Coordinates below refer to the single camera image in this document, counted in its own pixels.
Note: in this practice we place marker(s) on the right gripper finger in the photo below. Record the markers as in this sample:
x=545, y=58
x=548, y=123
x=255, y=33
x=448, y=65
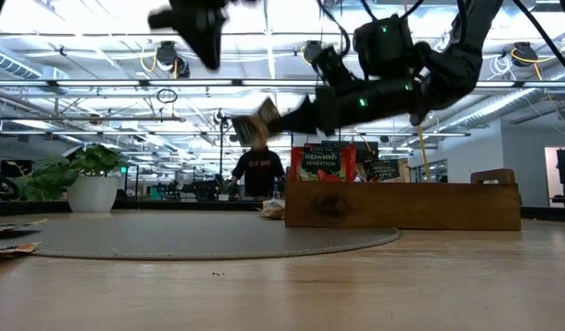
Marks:
x=301, y=120

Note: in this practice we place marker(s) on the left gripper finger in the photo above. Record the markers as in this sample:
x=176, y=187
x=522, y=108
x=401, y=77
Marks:
x=208, y=43

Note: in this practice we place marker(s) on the red strawberry tea packet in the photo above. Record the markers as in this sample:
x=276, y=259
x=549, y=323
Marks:
x=323, y=164

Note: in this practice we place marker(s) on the dark green tea packet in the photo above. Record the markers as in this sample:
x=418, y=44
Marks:
x=383, y=170

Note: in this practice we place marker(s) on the wooden three-compartment tray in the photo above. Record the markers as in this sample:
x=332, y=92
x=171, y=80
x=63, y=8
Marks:
x=402, y=204

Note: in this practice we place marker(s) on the orange tea packet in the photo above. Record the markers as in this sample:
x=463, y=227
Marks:
x=15, y=226
x=11, y=249

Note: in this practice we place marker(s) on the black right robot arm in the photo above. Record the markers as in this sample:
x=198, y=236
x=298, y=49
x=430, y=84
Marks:
x=462, y=60

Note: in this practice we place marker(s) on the long ceiling light bar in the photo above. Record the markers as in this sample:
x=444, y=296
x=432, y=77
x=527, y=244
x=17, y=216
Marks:
x=195, y=83

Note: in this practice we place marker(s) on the black monitor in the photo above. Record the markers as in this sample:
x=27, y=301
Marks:
x=372, y=151

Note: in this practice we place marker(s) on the person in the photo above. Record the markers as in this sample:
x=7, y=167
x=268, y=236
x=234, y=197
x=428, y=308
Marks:
x=259, y=170

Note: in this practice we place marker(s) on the round grey mat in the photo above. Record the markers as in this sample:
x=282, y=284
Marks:
x=172, y=236

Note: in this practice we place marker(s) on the green plant in white pot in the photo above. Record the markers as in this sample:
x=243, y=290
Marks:
x=93, y=193

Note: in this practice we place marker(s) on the dark computer screen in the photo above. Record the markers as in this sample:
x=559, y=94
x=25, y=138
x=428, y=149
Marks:
x=15, y=167

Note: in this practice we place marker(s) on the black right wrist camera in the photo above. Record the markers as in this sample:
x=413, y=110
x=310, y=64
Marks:
x=383, y=43

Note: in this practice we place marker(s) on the black gantry frame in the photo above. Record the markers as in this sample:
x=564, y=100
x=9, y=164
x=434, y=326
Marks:
x=221, y=156

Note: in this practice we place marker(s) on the silver ventilation duct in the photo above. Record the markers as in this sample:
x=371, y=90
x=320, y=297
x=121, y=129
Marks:
x=499, y=108

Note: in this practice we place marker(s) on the black table frame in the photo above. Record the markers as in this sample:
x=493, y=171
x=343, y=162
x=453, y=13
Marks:
x=172, y=205

